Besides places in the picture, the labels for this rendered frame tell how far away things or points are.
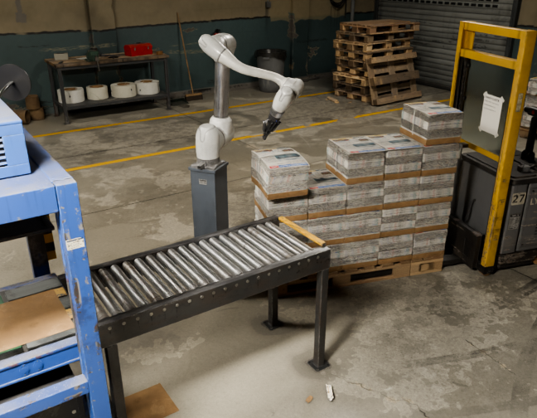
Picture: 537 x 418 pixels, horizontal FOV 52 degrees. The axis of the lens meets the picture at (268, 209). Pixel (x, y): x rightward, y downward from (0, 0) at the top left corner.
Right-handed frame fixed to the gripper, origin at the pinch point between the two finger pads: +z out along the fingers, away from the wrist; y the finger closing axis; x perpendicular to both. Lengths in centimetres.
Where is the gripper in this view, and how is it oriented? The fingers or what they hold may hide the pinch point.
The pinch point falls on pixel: (265, 134)
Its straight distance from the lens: 372.0
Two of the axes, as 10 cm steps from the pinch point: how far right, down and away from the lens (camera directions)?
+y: -8.8, 1.0, -4.6
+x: 3.4, 8.2, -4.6
